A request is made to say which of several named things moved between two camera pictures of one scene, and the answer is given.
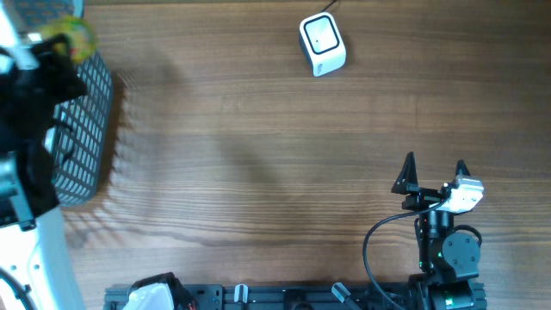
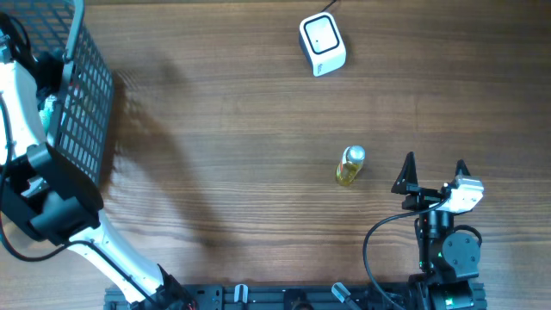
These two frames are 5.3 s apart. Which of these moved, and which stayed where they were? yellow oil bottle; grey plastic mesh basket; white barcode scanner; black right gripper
Moved: yellow oil bottle
Stayed: black right gripper; white barcode scanner; grey plastic mesh basket
